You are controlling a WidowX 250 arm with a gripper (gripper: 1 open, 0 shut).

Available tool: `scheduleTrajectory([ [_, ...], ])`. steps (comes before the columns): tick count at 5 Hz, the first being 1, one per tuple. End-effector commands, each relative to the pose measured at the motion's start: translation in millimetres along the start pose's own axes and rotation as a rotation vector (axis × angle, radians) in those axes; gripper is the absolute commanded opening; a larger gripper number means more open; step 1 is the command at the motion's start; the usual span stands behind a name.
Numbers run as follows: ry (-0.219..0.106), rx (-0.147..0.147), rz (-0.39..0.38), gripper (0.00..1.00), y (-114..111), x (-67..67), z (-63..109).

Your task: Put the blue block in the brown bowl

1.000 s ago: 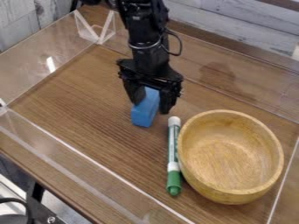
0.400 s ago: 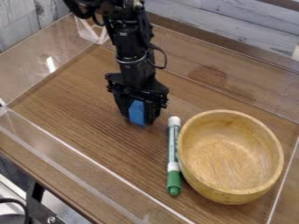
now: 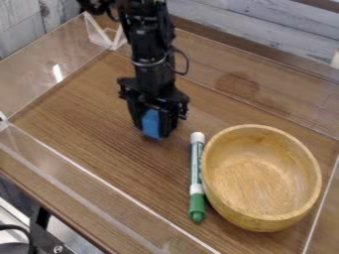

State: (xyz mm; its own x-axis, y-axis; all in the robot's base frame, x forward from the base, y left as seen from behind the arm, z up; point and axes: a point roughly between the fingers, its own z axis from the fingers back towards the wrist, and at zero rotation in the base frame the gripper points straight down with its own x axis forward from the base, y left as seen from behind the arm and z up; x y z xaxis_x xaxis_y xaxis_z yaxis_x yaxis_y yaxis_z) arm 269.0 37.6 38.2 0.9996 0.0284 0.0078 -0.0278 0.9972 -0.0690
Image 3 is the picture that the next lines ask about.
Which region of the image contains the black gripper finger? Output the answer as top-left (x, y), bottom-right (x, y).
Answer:
top-left (159, 107), bottom-right (179, 138)
top-left (127, 98), bottom-right (145, 129)

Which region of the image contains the black cable lower left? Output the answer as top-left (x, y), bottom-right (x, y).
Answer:
top-left (0, 223), bottom-right (46, 254)

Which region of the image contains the green white marker pen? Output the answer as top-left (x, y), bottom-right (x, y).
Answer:
top-left (188, 132), bottom-right (205, 222)

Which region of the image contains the brown wooden bowl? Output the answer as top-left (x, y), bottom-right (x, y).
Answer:
top-left (201, 124), bottom-right (321, 232)

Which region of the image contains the black metal bracket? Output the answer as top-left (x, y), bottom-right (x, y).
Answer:
top-left (30, 228), bottom-right (76, 254)

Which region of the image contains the black table leg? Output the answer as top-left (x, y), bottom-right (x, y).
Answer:
top-left (36, 206), bottom-right (50, 229)

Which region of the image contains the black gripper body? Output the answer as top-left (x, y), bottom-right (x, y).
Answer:
top-left (117, 59), bottom-right (189, 119)

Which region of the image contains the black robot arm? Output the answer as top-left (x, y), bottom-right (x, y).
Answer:
top-left (77, 0), bottom-right (189, 140)

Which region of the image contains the blue foam block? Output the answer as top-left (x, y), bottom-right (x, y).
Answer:
top-left (141, 109), bottom-right (160, 139)

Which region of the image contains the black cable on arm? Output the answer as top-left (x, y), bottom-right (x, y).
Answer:
top-left (165, 46), bottom-right (191, 76)

